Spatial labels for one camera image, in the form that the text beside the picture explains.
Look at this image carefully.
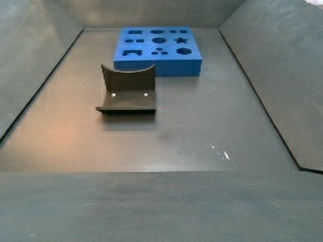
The black curved plastic holder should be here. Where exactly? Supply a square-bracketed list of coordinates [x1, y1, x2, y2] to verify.
[96, 65, 156, 113]

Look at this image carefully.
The blue foam shape-sorter block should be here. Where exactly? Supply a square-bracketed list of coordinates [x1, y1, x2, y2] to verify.
[114, 26, 202, 77]

